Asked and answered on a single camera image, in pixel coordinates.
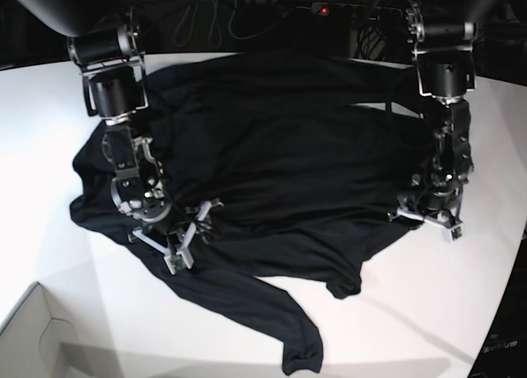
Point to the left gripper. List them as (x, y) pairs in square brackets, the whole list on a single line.
[(438, 207)]

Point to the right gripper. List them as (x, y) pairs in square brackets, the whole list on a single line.
[(173, 237)]

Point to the black long-sleeve t-shirt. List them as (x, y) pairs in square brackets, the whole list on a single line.
[(308, 154)]

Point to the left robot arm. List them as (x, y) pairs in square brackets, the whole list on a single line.
[(442, 35)]

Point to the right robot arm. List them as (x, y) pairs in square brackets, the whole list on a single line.
[(103, 41)]

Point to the white cardboard box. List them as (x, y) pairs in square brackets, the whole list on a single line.
[(35, 344)]

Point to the black power strip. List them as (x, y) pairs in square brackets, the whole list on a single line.
[(354, 10)]

